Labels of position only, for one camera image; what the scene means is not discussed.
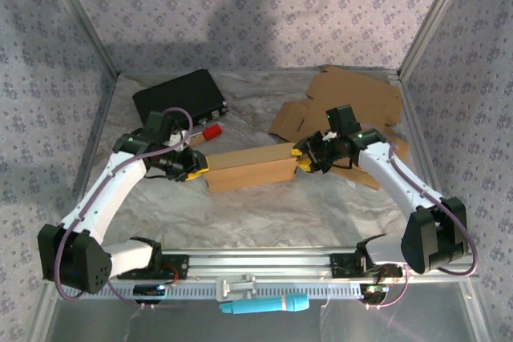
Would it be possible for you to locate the small brown cardboard box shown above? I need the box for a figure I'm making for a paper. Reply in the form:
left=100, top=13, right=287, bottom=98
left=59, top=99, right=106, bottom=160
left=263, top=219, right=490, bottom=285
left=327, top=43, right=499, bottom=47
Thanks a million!
left=203, top=142, right=300, bottom=194

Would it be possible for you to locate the large brown cardboard box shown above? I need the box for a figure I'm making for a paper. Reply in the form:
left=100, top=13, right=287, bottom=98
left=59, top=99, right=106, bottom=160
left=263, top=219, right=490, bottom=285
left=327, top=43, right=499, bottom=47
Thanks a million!
left=267, top=64, right=410, bottom=191

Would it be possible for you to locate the red block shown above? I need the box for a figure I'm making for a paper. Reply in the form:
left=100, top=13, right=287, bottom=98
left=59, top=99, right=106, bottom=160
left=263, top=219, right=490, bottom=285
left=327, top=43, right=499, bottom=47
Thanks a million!
left=202, top=123, right=223, bottom=141

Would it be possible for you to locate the black ribbed carrying case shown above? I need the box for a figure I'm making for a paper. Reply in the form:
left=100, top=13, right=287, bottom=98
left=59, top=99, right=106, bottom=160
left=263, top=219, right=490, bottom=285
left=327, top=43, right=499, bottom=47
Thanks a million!
left=131, top=68, right=230, bottom=131

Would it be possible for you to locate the teal handheld device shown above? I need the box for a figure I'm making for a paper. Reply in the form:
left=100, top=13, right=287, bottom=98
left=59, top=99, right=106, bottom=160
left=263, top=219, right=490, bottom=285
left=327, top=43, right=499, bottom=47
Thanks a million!
left=219, top=292, right=310, bottom=315

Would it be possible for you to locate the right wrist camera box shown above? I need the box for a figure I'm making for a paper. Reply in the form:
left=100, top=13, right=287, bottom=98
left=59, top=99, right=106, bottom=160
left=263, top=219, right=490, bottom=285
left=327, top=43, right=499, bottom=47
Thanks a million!
left=326, top=104, right=360, bottom=135

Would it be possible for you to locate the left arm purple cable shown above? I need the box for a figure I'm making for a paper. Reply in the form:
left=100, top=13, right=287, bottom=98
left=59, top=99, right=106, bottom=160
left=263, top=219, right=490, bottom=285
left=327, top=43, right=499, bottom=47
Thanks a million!
left=54, top=107, right=196, bottom=313

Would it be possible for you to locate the aluminium side rail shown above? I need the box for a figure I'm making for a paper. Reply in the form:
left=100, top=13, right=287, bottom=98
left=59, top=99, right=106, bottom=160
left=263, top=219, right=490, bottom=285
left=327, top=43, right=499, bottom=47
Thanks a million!
left=386, top=71, right=475, bottom=254
left=54, top=71, right=121, bottom=253

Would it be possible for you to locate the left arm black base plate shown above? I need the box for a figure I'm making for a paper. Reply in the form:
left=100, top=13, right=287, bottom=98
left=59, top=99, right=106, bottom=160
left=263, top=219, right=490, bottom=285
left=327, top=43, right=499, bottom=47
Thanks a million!
left=115, top=254, right=190, bottom=280

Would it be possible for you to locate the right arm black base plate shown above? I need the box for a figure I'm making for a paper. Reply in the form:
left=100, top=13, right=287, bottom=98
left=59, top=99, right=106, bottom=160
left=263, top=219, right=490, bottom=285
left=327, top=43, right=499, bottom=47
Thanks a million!
left=330, top=252, right=404, bottom=279

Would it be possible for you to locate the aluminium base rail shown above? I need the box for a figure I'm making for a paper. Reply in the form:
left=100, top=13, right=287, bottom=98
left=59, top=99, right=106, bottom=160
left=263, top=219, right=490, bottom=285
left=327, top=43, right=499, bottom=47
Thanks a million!
left=42, top=248, right=480, bottom=283

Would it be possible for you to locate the grey rail clamp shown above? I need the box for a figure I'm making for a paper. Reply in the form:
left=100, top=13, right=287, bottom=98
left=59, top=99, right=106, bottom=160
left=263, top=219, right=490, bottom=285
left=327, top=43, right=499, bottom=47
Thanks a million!
left=215, top=273, right=257, bottom=302

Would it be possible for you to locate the grey slotted cable duct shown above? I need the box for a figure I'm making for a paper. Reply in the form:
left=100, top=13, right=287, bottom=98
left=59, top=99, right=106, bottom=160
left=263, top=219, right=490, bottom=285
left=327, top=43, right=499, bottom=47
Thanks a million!
left=58, top=285, right=368, bottom=300

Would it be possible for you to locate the grey metal base plate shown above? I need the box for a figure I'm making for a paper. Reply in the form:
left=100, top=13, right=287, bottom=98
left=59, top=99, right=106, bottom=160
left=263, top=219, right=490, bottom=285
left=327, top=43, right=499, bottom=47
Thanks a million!
left=31, top=282, right=488, bottom=342

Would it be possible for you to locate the aluminium frame post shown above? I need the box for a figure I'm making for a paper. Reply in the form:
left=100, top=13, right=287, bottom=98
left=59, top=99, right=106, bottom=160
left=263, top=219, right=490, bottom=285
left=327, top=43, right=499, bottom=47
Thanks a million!
left=398, top=0, right=476, bottom=78

